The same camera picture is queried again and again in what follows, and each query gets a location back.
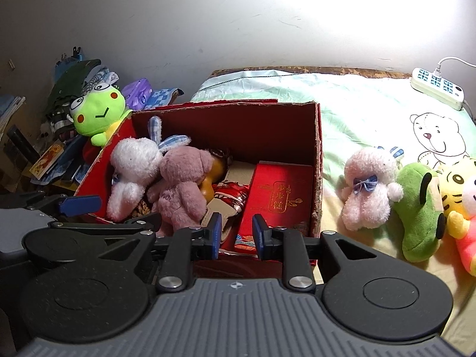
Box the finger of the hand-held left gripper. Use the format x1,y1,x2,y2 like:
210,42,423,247
49,212,162,237
22,190,103,218

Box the green plush dog black ears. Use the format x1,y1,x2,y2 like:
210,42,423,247
393,162,447,263

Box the blue checkered cloth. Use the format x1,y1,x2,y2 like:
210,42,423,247
143,87,184,110

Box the pile of clothes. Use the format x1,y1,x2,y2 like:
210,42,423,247
45,46,120,138

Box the green cartoon printed blanket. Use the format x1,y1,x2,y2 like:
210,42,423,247
190,70,476,343

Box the white plush rabbit blue bow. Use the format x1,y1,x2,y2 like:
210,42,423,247
107,116,192,222
340,146,405,231

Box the yellow plush tiger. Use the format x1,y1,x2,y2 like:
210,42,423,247
435,157,476,276

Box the orange plush toy with glasses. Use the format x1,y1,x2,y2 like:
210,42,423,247
201,148,233,199

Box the colourful picture book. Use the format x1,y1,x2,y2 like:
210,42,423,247
29,142,65,179

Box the brown cardboard piece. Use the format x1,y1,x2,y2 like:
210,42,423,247
223,161,258,187

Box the green plush frog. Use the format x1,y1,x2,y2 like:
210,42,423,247
69,83,132,147

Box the white power strip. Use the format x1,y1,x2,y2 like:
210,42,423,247
410,68,466,111

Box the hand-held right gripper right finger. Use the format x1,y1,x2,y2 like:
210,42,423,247
252,214,378,291

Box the purple plastic pack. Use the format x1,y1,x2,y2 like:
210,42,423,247
122,78,154,110

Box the red cardboard box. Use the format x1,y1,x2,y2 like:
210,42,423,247
74,98,323,268

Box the red patterned cloth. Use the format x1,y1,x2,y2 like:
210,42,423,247
212,180,250,216

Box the mauve plush teddy bear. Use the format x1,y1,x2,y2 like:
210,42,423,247
147,146,215,237

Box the white plug cable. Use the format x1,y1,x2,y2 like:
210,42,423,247
433,57,476,77

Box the red packet with gold print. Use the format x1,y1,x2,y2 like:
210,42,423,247
234,161,315,257

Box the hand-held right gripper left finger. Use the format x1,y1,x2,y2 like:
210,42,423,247
98,212,223,294

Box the stack of papers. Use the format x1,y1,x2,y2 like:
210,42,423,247
0,95,26,138

